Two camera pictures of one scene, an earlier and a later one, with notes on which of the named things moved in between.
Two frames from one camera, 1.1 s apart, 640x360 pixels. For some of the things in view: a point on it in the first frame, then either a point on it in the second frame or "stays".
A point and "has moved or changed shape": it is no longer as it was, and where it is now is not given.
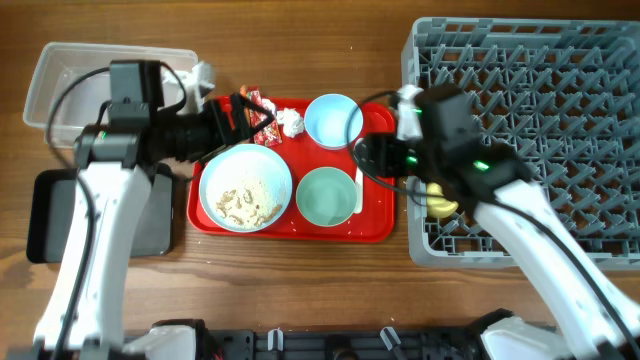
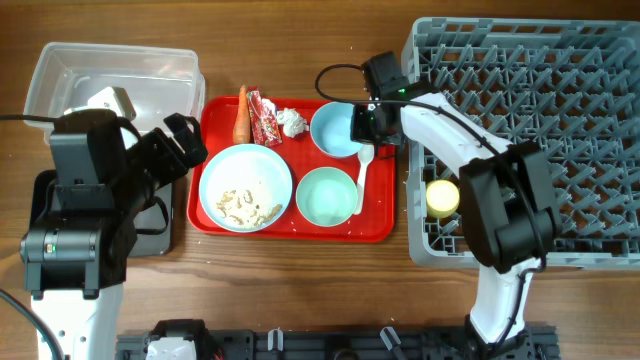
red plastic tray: x=377 y=222 stays
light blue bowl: x=333 y=121 has moved or changed shape
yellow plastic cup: x=438 y=205 stays
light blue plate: x=245 y=188 stays
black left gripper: x=224 y=132 → x=176 y=163
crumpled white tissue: x=291 y=121 stays
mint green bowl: x=326 y=196 stays
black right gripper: x=381 y=148 → x=359 y=129
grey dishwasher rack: x=566 y=94 stays
